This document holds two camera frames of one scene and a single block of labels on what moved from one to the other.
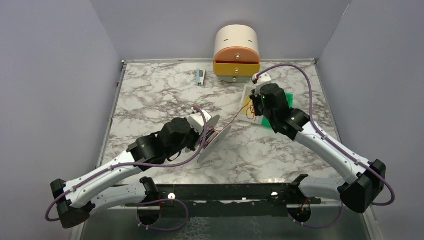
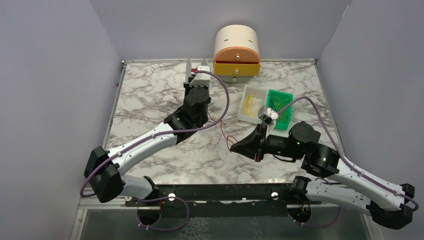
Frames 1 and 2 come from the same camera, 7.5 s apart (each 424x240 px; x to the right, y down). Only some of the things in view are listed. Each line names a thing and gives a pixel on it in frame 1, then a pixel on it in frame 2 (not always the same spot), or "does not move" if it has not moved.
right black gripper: (257, 108) to (260, 144)
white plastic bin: (247, 113) does not move
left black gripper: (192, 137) to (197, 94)
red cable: (229, 122) to (227, 140)
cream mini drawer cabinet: (236, 57) does not move
